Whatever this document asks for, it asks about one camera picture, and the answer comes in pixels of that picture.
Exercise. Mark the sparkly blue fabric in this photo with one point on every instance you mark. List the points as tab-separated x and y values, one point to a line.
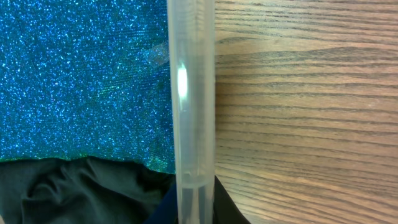
86	78

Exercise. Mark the black cloth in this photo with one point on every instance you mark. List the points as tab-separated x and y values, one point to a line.
88	190

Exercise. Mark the clear plastic storage container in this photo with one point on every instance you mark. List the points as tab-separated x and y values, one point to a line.
191	25

